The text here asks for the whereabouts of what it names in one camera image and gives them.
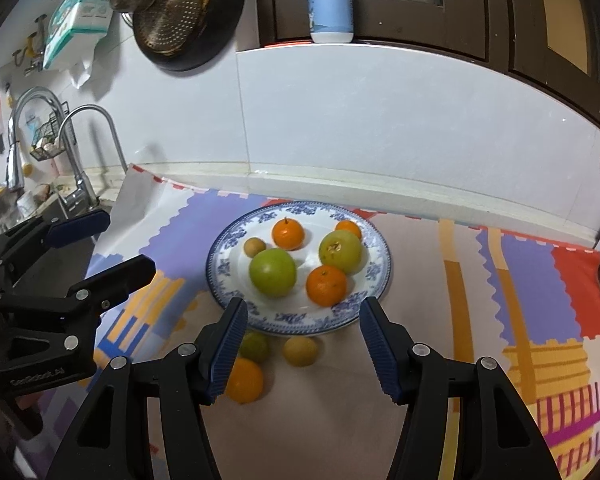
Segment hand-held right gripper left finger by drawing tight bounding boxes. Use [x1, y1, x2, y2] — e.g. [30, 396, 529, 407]
[47, 296, 249, 480]

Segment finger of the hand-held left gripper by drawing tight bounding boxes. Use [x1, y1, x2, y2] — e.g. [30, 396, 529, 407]
[0, 255, 157, 321]
[0, 210, 112, 286]

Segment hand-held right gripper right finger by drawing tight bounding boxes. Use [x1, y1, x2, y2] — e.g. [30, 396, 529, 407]
[358, 296, 563, 480]

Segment yellow-green tangerine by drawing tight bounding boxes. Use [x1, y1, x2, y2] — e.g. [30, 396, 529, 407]
[239, 331, 271, 363]

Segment small orange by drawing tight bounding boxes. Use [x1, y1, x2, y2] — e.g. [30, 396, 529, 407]
[223, 358, 265, 405]
[335, 219, 363, 240]

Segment blue patterned white plate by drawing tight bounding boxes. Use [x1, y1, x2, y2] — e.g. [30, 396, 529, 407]
[206, 200, 394, 337]

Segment large orange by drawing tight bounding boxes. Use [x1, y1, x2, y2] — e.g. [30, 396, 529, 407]
[306, 265, 349, 308]
[272, 217, 306, 252]

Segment green apple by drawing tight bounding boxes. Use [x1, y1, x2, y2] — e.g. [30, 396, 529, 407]
[318, 230, 365, 276]
[249, 248, 298, 298]

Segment white cup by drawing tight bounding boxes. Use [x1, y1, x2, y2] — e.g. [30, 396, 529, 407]
[16, 191, 40, 218]

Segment thin chrome gooseneck faucet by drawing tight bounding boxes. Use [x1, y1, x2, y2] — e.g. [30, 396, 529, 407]
[55, 105, 118, 211]

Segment colourful patterned tablecloth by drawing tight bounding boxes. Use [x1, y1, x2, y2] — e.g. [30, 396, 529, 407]
[30, 162, 600, 480]

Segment tall chrome pull-down faucet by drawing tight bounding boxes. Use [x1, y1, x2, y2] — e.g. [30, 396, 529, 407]
[6, 86, 63, 193]

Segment green white tissue pack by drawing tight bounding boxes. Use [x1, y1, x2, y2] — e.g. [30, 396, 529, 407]
[42, 0, 131, 88]

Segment copper perforated colander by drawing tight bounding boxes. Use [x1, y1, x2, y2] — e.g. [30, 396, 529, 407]
[132, 0, 212, 56]

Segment black frying pan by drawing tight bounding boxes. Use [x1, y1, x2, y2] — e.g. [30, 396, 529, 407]
[130, 0, 245, 72]

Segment white blue pump bottle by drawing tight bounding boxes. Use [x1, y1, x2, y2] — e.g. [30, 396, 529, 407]
[306, 0, 355, 44]

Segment black wire basket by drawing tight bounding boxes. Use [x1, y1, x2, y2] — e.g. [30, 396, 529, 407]
[29, 102, 78, 162]

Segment yellow wall hooks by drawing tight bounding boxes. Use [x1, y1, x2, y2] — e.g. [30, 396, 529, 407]
[12, 17, 48, 76]

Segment dark wooden window frame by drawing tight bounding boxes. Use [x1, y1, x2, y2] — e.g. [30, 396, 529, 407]
[254, 0, 600, 141]

